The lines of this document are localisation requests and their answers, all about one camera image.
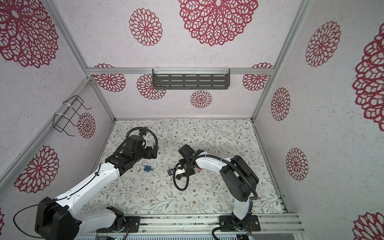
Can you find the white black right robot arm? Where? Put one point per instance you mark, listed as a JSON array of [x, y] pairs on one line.
[[238, 177]]

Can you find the black wire wall basket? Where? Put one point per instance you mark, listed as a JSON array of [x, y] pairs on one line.
[[62, 120]]

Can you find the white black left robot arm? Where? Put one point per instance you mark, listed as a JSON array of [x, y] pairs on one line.
[[59, 218]]

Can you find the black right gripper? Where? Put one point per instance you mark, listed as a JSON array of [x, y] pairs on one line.
[[187, 173]]

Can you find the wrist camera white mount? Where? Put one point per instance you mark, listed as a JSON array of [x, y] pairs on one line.
[[143, 131], [176, 172]]

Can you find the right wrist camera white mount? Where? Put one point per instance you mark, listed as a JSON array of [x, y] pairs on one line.
[[176, 172]]

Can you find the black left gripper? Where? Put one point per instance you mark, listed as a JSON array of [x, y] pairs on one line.
[[149, 154]]

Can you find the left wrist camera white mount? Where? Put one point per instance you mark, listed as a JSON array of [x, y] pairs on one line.
[[143, 131]]

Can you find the dark grey wall shelf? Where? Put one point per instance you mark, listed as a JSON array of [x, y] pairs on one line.
[[191, 80]]

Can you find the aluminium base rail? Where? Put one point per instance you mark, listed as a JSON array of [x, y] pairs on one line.
[[204, 227]]

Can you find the blue padlock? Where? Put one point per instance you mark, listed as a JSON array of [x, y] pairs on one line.
[[147, 169]]

